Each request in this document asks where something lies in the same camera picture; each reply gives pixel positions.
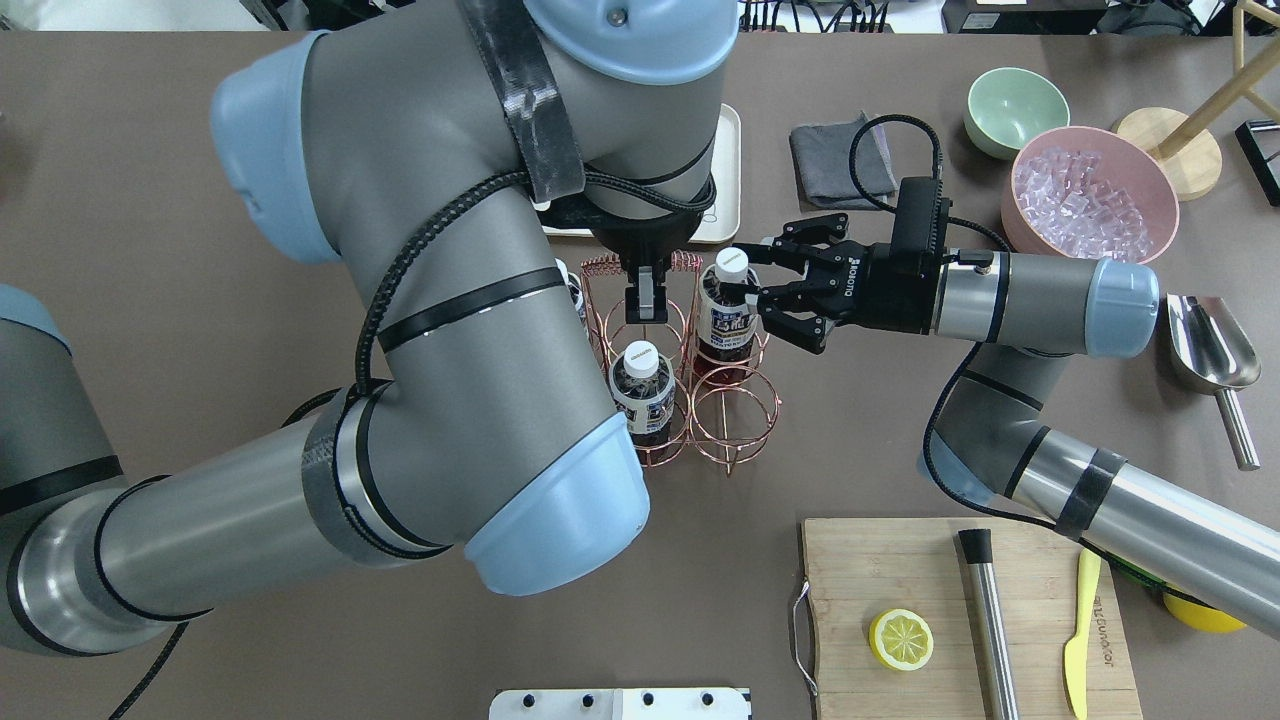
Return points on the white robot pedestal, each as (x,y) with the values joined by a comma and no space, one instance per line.
(623,703)

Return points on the wooden cup tree stand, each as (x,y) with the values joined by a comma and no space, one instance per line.
(1181,144)

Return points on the copper wire bottle basket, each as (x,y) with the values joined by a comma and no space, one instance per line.
(723,411)

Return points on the yellow lemon left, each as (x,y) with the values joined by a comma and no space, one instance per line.
(1201,617)

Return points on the tea bottle white cap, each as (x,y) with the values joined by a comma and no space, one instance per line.
(725,327)

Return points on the grey folded cloth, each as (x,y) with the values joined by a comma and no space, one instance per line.
(828,180)

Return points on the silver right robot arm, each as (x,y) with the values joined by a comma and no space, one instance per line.
(1004,436)

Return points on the bamboo cutting board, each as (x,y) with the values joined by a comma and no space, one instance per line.
(858,568)

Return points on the lemon half slice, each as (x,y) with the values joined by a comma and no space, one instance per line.
(901,640)

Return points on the yellow plastic knife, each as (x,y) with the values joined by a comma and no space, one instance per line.
(1075,652)

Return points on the steel muddler rod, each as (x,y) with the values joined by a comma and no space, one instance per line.
(995,657)

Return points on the pink bowl with ice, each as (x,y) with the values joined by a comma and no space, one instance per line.
(1083,192)

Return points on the mint green bowl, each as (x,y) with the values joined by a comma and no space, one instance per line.
(1007,107)

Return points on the black glass rack tray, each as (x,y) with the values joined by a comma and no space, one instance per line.
(1251,136)

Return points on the metal ice scoop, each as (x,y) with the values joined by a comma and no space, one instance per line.
(1214,356)

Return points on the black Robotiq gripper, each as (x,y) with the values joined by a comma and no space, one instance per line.
(886,296)

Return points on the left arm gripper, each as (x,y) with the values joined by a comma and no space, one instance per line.
(641,241)

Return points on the cream serving tray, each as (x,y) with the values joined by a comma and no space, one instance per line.
(720,223)

